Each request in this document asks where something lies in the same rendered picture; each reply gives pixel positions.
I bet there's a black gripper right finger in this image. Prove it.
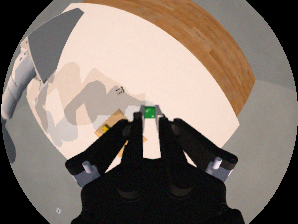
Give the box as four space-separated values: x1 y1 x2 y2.
155 105 238 196

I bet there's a grey die with black pips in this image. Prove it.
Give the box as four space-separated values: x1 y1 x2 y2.
115 86 125 96

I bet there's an orange mat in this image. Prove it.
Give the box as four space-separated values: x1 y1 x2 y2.
94 109 147 158

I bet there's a green die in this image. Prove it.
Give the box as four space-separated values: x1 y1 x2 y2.
145 106 155 119

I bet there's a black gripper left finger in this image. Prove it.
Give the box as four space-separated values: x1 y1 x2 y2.
65 105 145 199

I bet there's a yellow die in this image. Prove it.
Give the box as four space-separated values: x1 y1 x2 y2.
102 124 111 132

